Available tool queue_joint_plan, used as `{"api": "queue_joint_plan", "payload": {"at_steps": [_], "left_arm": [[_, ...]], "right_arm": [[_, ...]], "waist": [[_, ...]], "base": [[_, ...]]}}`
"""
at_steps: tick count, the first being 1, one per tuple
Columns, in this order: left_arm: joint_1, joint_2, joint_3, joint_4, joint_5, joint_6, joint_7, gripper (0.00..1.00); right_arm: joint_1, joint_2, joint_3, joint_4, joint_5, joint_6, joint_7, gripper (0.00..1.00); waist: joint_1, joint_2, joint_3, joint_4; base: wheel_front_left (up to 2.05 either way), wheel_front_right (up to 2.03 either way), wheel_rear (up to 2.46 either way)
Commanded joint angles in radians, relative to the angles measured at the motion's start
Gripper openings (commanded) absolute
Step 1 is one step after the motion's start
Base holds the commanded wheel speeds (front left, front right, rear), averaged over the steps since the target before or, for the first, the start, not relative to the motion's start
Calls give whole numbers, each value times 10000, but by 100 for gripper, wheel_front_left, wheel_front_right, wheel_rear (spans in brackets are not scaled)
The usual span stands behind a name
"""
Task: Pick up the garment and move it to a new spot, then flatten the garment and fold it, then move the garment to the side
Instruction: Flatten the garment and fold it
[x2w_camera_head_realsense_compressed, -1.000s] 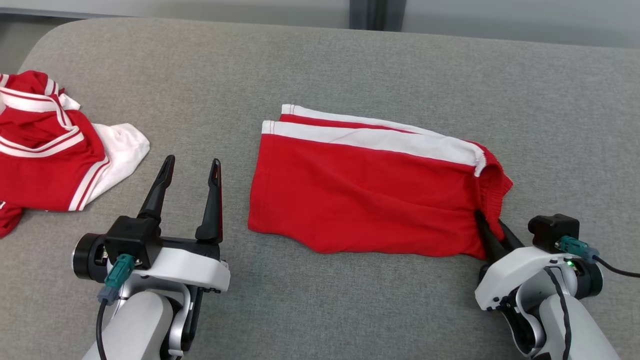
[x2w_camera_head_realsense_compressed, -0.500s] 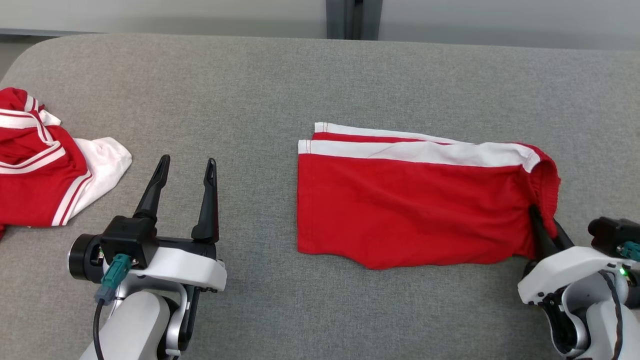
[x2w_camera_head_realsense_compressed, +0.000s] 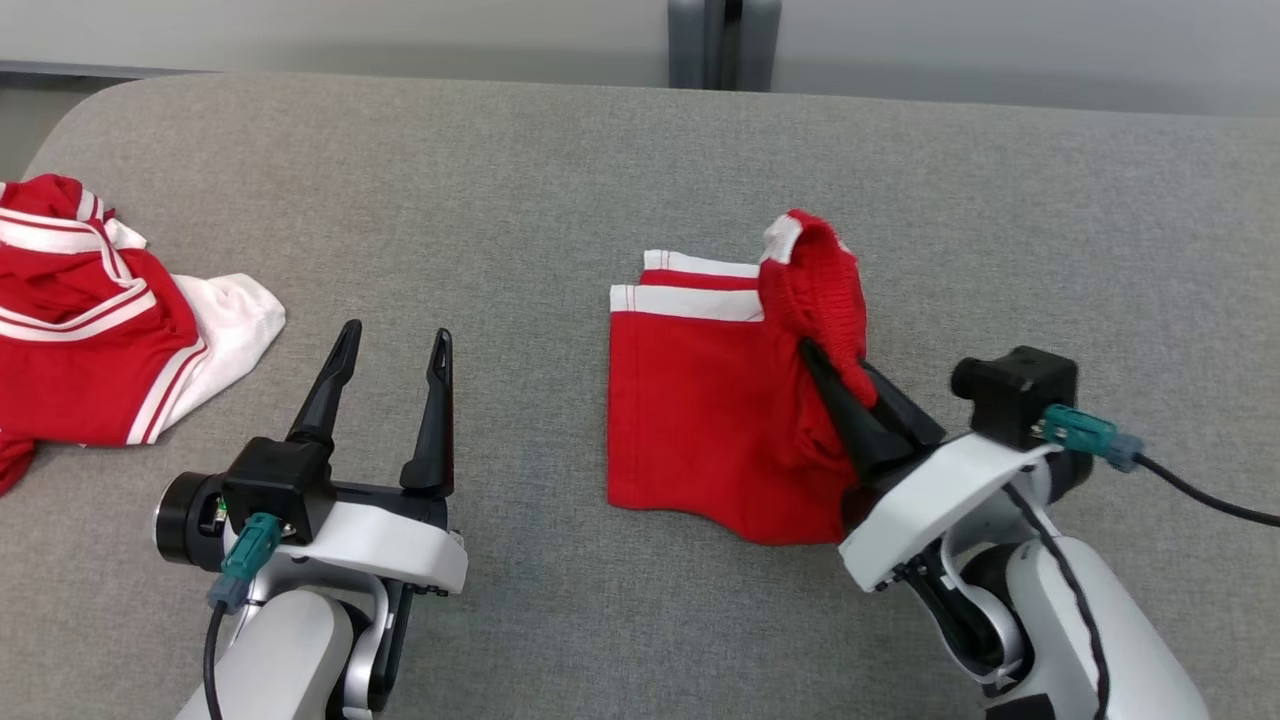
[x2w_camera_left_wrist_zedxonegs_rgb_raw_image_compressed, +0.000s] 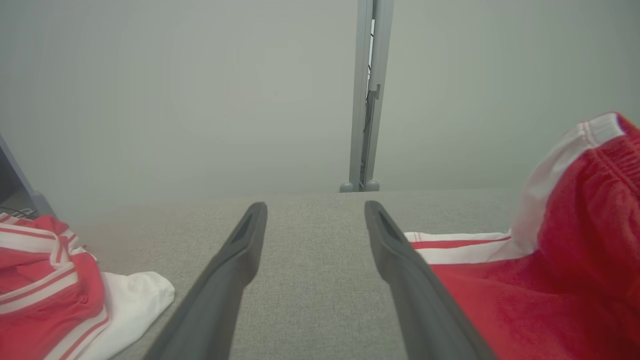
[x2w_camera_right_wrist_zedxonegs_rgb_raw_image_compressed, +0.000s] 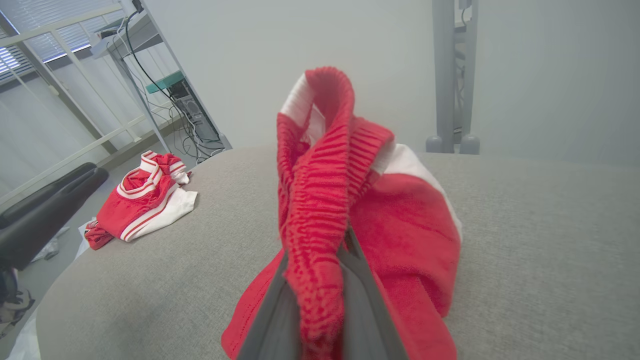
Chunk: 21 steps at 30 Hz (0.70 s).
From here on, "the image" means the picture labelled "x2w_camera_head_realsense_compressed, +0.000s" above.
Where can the red white basketball jersey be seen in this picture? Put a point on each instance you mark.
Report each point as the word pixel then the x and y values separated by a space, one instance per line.
pixel 80 370

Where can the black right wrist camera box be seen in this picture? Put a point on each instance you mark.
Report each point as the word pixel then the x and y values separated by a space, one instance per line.
pixel 1015 395

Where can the red shorts with white stripes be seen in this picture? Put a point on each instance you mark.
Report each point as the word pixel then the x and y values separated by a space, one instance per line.
pixel 700 420

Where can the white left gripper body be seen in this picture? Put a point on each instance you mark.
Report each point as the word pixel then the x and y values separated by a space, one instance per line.
pixel 390 545

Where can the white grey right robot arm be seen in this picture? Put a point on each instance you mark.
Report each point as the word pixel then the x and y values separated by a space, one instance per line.
pixel 1060 630

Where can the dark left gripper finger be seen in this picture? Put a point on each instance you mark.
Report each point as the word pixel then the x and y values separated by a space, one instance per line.
pixel 325 395
pixel 438 430

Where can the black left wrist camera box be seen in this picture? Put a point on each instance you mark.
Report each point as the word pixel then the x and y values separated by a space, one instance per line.
pixel 280 485

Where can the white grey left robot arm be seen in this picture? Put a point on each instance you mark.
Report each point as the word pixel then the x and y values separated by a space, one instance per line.
pixel 280 660

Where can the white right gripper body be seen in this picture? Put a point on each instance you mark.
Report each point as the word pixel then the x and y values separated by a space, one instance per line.
pixel 930 500

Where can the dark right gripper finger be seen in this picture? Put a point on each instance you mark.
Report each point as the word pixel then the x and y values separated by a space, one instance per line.
pixel 910 425
pixel 855 420

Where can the grey metal post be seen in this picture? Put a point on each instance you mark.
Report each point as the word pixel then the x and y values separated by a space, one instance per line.
pixel 690 40

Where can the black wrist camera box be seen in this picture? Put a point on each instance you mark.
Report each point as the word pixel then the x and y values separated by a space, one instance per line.
pixel 280 485
pixel 1015 395

